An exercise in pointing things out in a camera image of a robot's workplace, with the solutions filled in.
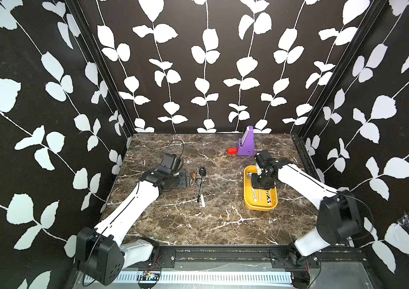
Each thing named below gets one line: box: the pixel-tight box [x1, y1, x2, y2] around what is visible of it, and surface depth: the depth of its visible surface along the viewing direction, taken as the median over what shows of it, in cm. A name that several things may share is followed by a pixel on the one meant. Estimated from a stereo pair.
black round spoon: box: [199, 166, 207, 178], surface depth 103 cm
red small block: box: [226, 147, 238, 155], surface depth 113 cm
